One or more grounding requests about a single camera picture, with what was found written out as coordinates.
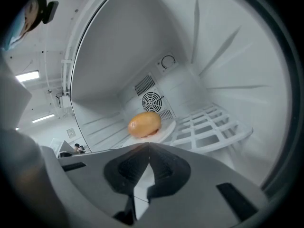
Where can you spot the ceiling light panel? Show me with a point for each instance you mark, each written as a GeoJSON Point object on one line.
{"type": "Point", "coordinates": [27, 76]}
{"type": "Point", "coordinates": [42, 118]}

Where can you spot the person's face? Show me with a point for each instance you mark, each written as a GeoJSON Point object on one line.
{"type": "Point", "coordinates": [33, 15]}

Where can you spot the white wall socket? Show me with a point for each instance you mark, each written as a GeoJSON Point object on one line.
{"type": "Point", "coordinates": [71, 133]}

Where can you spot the orange bread bun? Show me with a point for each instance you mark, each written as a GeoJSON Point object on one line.
{"type": "Point", "coordinates": [143, 125]}

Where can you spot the white round plate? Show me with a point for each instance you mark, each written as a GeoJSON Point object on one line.
{"type": "Point", "coordinates": [166, 129]}

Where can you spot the black microwave oven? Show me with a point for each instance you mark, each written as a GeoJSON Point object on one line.
{"type": "Point", "coordinates": [130, 44]}

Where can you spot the black head-mounted camera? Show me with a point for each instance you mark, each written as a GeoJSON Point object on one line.
{"type": "Point", "coordinates": [50, 11]}

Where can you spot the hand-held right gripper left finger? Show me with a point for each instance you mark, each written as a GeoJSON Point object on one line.
{"type": "Point", "coordinates": [90, 174]}

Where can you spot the light blue face mask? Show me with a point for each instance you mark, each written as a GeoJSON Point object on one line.
{"type": "Point", "coordinates": [13, 34]}

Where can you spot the white wall thermostat dial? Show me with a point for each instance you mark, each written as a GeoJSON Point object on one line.
{"type": "Point", "coordinates": [167, 63]}

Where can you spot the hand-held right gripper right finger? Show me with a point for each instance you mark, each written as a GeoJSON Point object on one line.
{"type": "Point", "coordinates": [202, 174]}

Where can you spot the white ceiling mounted box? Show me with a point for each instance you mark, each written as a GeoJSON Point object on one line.
{"type": "Point", "coordinates": [63, 100]}

